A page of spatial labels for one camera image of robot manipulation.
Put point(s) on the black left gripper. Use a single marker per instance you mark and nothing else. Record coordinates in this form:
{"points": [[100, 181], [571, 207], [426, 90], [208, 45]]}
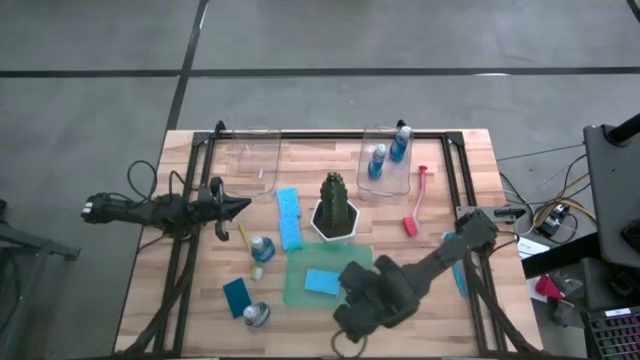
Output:
{"points": [[216, 210]]}

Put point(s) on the dark blue sponge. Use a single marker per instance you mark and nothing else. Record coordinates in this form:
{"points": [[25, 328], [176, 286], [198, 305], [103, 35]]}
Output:
{"points": [[236, 297]]}

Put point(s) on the yellow-green dish brush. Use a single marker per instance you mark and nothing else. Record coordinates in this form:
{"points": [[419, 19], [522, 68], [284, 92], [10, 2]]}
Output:
{"points": [[257, 272]]}

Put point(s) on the grey equipment cabinet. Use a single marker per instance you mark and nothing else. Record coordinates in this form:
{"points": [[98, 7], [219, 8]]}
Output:
{"points": [[612, 190]]}

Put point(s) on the clear plastic bin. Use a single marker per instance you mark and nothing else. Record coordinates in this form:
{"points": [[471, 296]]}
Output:
{"points": [[250, 160], [387, 185]]}

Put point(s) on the blue dish soap bottle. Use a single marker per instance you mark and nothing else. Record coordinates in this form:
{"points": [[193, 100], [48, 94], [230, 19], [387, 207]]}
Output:
{"points": [[257, 315], [264, 251], [400, 147], [376, 165]]}

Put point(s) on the red cone-shaped object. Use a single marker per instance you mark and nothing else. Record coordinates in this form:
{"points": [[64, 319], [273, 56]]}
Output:
{"points": [[546, 287]]}

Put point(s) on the black electronics box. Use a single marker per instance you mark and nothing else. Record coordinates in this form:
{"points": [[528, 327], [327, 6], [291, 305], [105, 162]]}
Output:
{"points": [[552, 221]]}

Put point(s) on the black diagonal pole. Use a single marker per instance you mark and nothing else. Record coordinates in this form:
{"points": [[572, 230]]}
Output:
{"points": [[625, 131]]}

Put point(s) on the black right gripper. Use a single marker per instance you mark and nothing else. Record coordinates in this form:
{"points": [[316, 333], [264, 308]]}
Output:
{"points": [[390, 295]]}

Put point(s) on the grey metal stand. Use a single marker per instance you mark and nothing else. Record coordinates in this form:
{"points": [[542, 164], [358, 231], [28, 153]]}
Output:
{"points": [[45, 248]]}

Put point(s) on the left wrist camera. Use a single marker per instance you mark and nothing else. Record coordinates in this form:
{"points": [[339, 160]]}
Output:
{"points": [[204, 194]]}

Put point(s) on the green cactus plant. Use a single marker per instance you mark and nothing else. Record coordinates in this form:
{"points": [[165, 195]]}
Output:
{"points": [[334, 200]]}

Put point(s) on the black aluminium table frame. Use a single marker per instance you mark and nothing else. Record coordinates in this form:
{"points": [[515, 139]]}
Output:
{"points": [[320, 135]]}

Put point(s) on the grey crumpled cloth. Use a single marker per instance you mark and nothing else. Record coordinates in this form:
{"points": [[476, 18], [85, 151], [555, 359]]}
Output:
{"points": [[567, 292]]}

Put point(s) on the blue dish brush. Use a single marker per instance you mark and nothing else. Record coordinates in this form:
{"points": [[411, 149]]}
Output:
{"points": [[460, 280]]}

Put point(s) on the red dish brush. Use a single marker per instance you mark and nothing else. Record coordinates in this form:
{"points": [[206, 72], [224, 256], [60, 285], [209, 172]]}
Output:
{"points": [[410, 227]]}

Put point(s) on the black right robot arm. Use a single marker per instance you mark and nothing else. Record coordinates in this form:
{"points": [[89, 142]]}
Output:
{"points": [[450, 252]]}

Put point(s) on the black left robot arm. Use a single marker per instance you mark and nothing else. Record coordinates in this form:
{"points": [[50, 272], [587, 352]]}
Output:
{"points": [[140, 212]]}

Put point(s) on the white paper sheet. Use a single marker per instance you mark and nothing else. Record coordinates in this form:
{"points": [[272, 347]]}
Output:
{"points": [[531, 246]]}

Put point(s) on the backlit laptop keyboard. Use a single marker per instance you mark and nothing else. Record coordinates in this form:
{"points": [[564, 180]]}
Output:
{"points": [[617, 335]]}

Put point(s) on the green translucent plastic bin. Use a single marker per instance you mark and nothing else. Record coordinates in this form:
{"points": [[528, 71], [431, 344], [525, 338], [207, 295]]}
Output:
{"points": [[300, 260]]}

